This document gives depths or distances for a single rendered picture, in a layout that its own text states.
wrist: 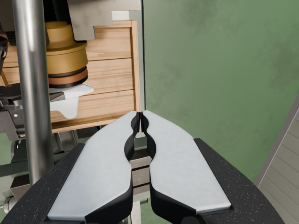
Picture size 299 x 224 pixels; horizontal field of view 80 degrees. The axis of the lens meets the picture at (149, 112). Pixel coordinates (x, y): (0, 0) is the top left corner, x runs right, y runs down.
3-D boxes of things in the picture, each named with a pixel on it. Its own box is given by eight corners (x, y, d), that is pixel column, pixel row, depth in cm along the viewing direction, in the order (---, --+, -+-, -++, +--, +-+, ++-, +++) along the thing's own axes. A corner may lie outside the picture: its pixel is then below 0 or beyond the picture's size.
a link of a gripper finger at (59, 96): (67, 94, 34) (14, 100, 32) (65, 85, 33) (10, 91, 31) (65, 104, 30) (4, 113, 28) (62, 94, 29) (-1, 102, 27)
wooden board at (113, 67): (-20, 23, 41) (-30, 24, 38) (133, 19, 51) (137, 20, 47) (25, 131, 56) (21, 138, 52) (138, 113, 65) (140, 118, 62)
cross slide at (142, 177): (14, 176, 55) (9, 188, 51) (148, 147, 66) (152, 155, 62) (33, 212, 64) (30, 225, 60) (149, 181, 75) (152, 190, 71)
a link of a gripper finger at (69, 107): (97, 110, 37) (47, 117, 35) (92, 82, 34) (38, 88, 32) (98, 117, 34) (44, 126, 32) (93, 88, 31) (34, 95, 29)
